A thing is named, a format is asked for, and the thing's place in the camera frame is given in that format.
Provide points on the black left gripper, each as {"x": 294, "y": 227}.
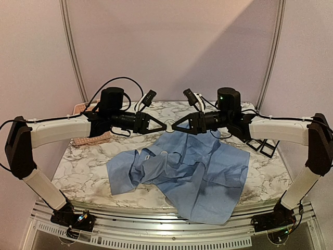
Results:
{"x": 141, "y": 126}

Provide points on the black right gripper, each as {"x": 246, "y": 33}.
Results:
{"x": 199, "y": 122}

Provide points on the round brooch dark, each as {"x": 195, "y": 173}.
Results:
{"x": 169, "y": 124}

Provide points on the blue shirt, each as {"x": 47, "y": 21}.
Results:
{"x": 202, "y": 177}

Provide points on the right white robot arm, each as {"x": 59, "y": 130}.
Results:
{"x": 313, "y": 132}

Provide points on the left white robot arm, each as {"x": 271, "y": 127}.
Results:
{"x": 108, "y": 113}

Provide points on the pink plastic basket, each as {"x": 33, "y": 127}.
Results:
{"x": 84, "y": 136}

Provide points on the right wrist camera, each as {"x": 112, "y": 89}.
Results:
{"x": 191, "y": 97}

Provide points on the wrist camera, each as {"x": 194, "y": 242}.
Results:
{"x": 147, "y": 100}
{"x": 191, "y": 97}

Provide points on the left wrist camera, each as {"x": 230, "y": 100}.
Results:
{"x": 147, "y": 100}

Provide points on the black frame box right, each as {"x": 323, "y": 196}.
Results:
{"x": 268, "y": 149}

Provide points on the aluminium front rail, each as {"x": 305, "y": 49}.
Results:
{"x": 138, "y": 228}

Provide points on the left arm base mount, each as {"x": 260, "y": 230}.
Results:
{"x": 66, "y": 217}

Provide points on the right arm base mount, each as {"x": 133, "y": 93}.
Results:
{"x": 280, "y": 217}

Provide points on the right aluminium post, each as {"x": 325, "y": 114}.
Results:
{"x": 273, "y": 52}

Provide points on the aluminium post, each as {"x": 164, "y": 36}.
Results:
{"x": 64, "y": 9}
{"x": 273, "y": 52}

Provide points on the left aluminium post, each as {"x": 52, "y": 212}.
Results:
{"x": 64, "y": 9}

